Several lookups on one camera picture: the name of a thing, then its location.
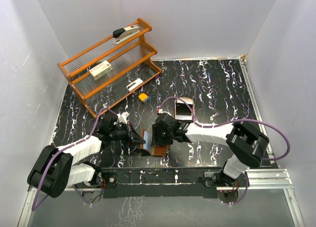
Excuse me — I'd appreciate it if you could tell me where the brown leather card holder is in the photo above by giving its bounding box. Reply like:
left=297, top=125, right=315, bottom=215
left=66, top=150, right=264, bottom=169
left=140, top=129, right=171, bottom=156

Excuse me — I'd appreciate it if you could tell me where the yellow grey eraser block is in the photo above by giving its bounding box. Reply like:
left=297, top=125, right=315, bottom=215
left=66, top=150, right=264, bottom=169
left=138, top=93, right=149, bottom=103

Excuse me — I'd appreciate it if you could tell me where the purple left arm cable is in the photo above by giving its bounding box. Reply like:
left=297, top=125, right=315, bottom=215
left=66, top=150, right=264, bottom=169
left=31, top=108, right=121, bottom=212

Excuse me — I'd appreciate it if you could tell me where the aluminium frame rail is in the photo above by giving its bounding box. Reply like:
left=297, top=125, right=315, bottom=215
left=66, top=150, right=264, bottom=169
left=238, top=55, right=305, bottom=227

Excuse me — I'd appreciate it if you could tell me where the small white black device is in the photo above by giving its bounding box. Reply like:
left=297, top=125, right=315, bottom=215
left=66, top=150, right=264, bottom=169
left=126, top=78, right=143, bottom=92

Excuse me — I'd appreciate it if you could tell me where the white staples box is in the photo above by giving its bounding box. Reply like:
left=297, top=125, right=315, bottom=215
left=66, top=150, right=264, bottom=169
left=89, top=60, right=113, bottom=80

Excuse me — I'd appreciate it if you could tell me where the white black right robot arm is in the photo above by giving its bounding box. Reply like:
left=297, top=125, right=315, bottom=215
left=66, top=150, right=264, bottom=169
left=151, top=113, right=270, bottom=187

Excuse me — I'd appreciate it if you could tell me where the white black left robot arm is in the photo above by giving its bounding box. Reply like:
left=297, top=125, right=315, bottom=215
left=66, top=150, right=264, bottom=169
left=27, top=112, right=146, bottom=198

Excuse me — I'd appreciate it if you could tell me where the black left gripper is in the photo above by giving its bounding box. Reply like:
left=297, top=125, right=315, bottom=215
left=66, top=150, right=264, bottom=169
left=110, top=122, right=146, bottom=147

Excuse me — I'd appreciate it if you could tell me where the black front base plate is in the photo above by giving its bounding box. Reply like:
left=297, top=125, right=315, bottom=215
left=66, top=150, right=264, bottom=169
left=101, top=167, right=220, bottom=198

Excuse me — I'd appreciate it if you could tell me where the orange wooden shelf rack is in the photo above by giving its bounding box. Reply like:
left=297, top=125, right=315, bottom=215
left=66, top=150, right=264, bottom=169
left=58, top=18, right=162, bottom=117

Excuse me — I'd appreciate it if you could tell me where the cream oval card tray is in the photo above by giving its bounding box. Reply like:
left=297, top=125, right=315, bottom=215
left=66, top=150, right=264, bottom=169
left=173, top=97, right=196, bottom=121

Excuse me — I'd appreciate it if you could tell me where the black white stapler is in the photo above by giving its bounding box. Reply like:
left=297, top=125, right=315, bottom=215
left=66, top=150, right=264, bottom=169
left=112, top=25, right=140, bottom=44

